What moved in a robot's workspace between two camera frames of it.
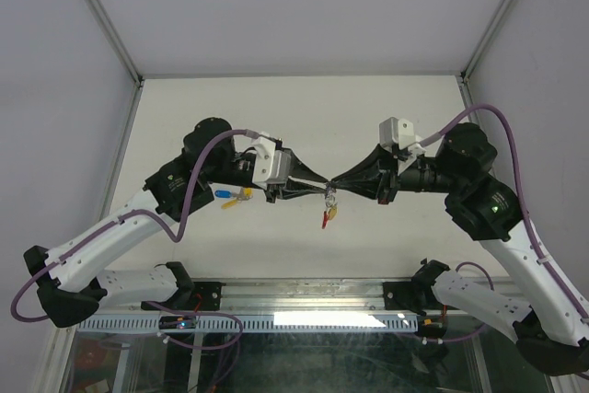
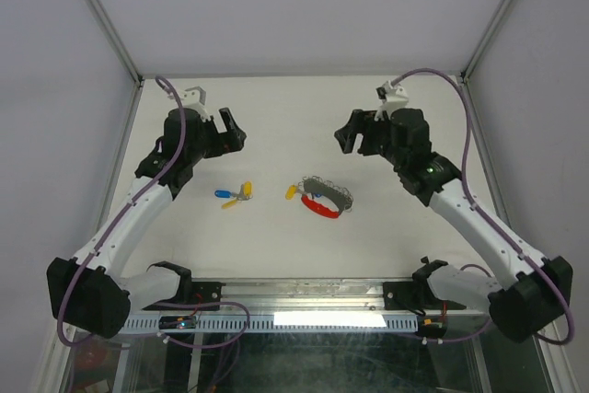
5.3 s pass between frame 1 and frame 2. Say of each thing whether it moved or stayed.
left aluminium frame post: stayed
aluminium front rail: stayed
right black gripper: moved
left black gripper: moved
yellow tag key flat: stayed
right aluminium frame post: stayed
